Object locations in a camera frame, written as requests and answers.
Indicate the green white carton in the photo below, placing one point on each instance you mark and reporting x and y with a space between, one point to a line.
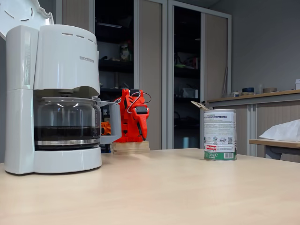
125 52

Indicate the red robot arm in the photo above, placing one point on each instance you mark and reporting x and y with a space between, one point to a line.
125 93

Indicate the beige tape roll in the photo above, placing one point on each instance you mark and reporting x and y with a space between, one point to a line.
269 90

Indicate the small white container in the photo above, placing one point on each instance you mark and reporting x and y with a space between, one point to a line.
235 94

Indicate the white drip coffee maker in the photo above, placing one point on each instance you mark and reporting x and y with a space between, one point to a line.
58 58

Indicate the wooden base block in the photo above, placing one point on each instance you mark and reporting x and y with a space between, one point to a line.
131 147

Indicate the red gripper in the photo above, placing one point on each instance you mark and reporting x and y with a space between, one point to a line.
138 117

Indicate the white plastic bag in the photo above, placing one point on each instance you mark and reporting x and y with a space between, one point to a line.
283 131

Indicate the low cabinet wooden top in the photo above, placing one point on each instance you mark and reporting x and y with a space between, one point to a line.
269 122

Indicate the side table wooden top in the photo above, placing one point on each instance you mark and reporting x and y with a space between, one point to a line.
276 143

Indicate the white green coffee can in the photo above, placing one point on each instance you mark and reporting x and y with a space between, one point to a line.
219 131

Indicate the grey tall cabinet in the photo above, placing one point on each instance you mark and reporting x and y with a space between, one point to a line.
215 47

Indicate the dark blue tape roll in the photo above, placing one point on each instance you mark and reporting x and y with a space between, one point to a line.
248 89

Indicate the orange printed part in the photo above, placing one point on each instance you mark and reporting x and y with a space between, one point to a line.
106 128

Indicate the white shelf box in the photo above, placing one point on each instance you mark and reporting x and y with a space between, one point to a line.
190 93

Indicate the light blue container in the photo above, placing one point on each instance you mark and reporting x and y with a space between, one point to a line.
185 143

